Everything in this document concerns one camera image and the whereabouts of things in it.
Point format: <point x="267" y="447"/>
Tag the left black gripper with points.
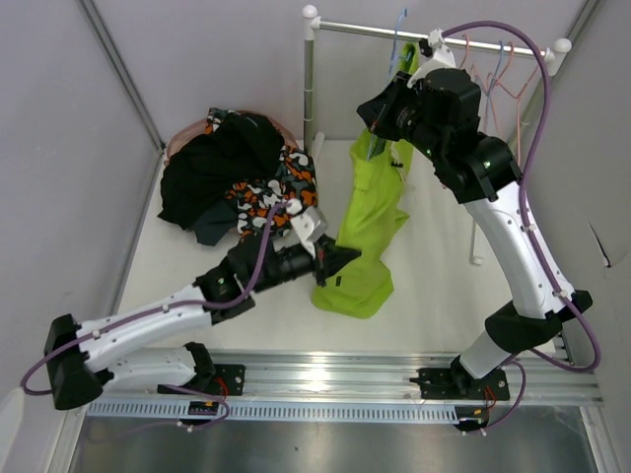
<point x="330" y="257"/>

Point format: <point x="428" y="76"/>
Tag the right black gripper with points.
<point x="379" y="111"/>

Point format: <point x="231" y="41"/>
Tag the light blue hanger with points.
<point x="397" y="44"/>

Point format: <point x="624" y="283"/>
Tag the lime green shorts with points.
<point x="372" y="219"/>

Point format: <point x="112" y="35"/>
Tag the camouflage patterned shorts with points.
<point x="253" y="199"/>

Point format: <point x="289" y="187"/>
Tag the pink hanger with navy shorts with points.
<point x="505" y="61"/>

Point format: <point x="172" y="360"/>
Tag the dark navy shorts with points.
<point x="214" y="223"/>

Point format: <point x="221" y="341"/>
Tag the black shorts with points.
<point x="242" y="147"/>

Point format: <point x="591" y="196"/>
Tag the pink hanger with black shorts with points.
<point x="467" y="62"/>

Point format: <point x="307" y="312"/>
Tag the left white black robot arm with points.
<point x="87" y="359"/>

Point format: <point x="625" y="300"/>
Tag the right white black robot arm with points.
<point x="439" y="116"/>

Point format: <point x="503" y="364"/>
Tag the white metal clothes rack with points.
<point x="553" y="58"/>

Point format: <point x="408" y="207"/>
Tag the translucent pink plastic basket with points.
<point x="203" y="126"/>

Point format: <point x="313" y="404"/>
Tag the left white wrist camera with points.
<point x="308" y="223"/>

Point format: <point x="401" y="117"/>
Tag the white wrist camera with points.
<point x="440" y="57"/>
<point x="308" y="223"/>

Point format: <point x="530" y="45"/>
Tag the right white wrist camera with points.
<point x="440" y="57"/>

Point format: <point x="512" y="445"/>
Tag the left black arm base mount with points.
<point x="217" y="382"/>

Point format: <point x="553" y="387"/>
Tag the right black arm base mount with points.
<point x="456" y="384"/>

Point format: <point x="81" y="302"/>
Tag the aluminium extrusion rail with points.
<point x="357" y="377"/>

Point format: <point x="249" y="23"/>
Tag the grey slotted cable duct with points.
<point x="406" y="413"/>

